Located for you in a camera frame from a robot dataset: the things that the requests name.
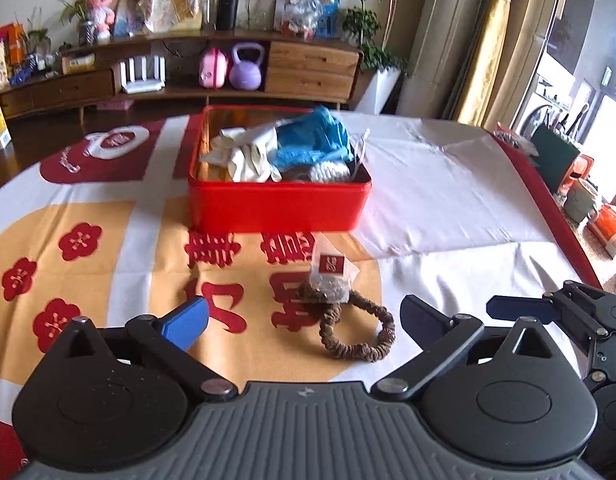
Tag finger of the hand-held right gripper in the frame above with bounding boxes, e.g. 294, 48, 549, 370
486, 294, 556, 322

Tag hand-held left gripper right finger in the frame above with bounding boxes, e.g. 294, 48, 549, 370
370, 294, 559, 402

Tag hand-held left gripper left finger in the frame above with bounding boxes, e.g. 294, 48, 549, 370
52, 295, 237, 403

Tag large brown hair scrunchie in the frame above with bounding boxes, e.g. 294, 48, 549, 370
319, 290, 396, 361

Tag tea bag with red label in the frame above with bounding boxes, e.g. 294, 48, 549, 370
308, 237, 361, 306

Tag red tin box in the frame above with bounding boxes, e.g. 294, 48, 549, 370
188, 105, 373, 233

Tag blue plastic glove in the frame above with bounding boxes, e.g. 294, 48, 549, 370
270, 106, 353, 171

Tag orange white box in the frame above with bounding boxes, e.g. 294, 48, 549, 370
588, 204, 616, 256

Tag printed red yellow tablecloth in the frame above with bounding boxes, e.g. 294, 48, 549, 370
0, 110, 608, 480

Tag small dark brown hair scrunchie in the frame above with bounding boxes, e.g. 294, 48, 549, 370
294, 280, 345, 322

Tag pale green mug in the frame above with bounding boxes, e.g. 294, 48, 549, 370
562, 180, 601, 223

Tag dark green knife holder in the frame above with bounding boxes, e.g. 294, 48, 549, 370
530, 105, 581, 193

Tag orange plastic container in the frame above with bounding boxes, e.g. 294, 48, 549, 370
558, 154, 594, 196

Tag cotton swabs pack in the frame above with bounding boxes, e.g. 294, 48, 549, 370
307, 160, 351, 183

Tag white crumpled gloves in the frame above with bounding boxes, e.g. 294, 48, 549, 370
200, 127, 283, 183

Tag potted tree in white planter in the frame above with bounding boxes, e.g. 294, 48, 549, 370
335, 0, 423, 116

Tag white router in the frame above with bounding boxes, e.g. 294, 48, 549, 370
115, 56, 167, 95

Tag pink toy case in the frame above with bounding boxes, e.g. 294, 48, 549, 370
199, 49, 229, 90

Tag purple kettlebell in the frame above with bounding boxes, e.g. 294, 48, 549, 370
229, 42, 265, 92

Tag yellow curtain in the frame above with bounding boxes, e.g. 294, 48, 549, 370
455, 0, 553, 128

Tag white standing air conditioner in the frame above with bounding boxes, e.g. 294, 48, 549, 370
395, 0, 493, 121

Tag wooden tv cabinet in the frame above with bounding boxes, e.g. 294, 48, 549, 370
0, 30, 363, 121

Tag small yellow box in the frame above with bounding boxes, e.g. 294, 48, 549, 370
62, 54, 96, 73

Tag plant in striped pot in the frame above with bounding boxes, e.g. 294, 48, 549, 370
58, 0, 96, 46

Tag black speaker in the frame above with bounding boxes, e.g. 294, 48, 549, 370
215, 0, 239, 32

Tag clear plastic bag of goods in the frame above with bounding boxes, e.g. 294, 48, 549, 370
280, 0, 341, 40

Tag orange cardboard box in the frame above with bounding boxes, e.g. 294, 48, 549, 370
0, 24, 26, 68

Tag pink plush doll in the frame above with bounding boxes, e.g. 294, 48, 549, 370
83, 0, 121, 41

